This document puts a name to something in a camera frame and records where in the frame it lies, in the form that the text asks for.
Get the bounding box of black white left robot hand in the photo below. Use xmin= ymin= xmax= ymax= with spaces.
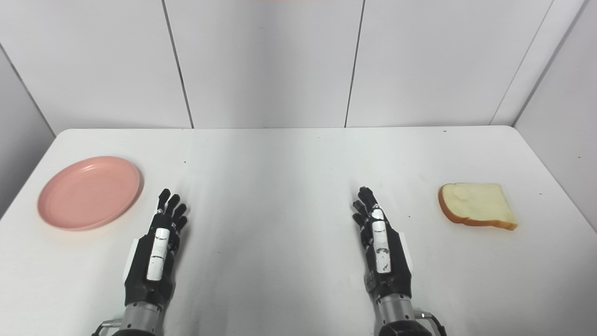
xmin=122 ymin=188 xmax=188 ymax=309

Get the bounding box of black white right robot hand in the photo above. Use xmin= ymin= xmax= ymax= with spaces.
xmin=352 ymin=186 xmax=414 ymax=300

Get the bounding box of pink round plate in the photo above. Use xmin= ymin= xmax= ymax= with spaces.
xmin=37 ymin=156 xmax=142 ymax=231

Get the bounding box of slice of bread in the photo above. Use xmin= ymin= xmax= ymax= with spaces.
xmin=437 ymin=182 xmax=518 ymax=231

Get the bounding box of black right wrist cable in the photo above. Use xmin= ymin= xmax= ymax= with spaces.
xmin=414 ymin=310 xmax=448 ymax=336

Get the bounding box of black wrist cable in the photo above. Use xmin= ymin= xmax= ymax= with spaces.
xmin=91 ymin=319 xmax=123 ymax=336
xmin=414 ymin=310 xmax=448 ymax=336

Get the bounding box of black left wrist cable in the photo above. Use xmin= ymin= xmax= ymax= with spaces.
xmin=91 ymin=319 xmax=123 ymax=336

